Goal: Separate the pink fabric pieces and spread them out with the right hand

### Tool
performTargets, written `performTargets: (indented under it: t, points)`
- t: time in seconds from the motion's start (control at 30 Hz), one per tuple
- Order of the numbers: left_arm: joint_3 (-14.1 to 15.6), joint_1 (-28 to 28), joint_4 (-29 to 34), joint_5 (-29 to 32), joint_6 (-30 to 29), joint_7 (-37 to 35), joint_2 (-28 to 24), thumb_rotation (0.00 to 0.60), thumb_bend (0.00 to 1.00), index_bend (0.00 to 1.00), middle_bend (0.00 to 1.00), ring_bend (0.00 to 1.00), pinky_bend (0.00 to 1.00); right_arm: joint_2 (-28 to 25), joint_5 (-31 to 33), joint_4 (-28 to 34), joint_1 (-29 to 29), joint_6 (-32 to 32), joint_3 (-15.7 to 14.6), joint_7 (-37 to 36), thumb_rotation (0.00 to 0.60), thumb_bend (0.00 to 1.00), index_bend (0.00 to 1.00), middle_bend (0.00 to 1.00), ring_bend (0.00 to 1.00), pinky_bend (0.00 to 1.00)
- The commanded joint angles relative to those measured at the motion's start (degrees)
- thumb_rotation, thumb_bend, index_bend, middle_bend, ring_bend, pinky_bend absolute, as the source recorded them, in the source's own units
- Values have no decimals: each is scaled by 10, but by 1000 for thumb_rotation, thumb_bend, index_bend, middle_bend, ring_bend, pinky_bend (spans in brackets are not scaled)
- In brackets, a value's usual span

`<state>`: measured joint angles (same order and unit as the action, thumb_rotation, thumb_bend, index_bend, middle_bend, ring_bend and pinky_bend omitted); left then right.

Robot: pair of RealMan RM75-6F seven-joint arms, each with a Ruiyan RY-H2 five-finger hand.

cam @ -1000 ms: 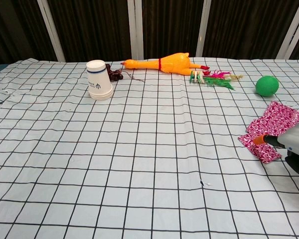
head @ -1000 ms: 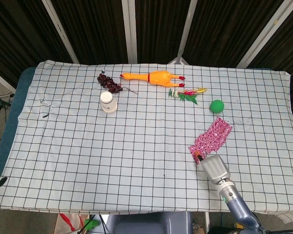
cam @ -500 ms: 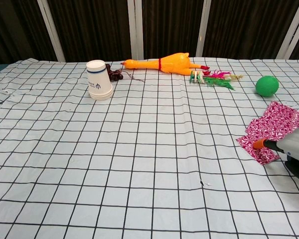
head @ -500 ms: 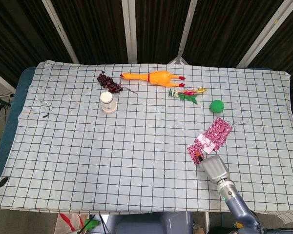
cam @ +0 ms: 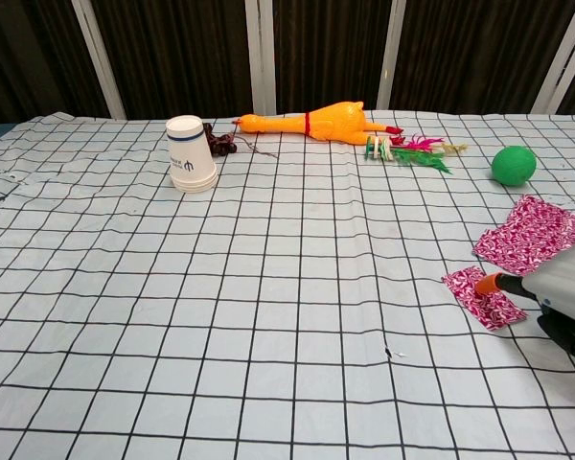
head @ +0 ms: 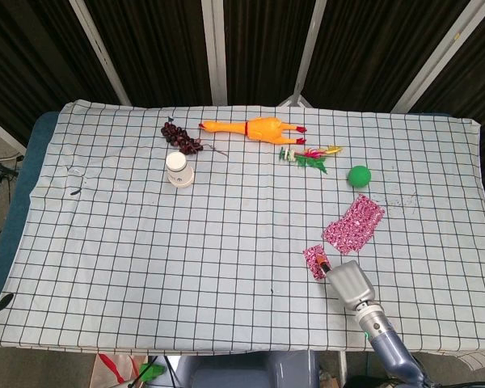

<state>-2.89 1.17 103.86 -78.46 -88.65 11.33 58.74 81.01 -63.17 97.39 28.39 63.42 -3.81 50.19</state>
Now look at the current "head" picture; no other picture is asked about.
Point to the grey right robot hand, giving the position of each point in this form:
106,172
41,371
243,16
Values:
349,285

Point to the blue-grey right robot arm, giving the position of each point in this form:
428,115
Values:
388,343

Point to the large pink patterned cloth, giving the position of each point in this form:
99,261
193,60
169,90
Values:
365,210

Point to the grey metal table leg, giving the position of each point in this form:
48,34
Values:
342,368

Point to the green ball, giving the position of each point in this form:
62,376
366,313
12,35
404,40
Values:
359,177

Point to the blue-grey robot torso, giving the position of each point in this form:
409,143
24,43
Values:
246,369

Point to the colourful feather shuttlecock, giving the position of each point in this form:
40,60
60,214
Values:
307,155

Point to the checkered light blue tablecloth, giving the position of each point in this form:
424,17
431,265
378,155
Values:
186,242

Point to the yellow rubber chicken toy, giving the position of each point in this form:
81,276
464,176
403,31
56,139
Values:
262,129

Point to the green plastic object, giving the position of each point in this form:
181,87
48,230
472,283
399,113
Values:
151,372

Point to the dark purple grape bunch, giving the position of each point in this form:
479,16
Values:
178,135

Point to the red and white bag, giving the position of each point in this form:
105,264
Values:
105,372

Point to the dark pleated screen fabric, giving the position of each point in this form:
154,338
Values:
161,48

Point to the blue padded table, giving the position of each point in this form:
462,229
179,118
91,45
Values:
28,169

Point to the white screen frame post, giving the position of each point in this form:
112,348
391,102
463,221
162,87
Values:
439,52
309,52
101,52
215,52

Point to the white frame bar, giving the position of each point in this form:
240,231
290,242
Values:
4,135

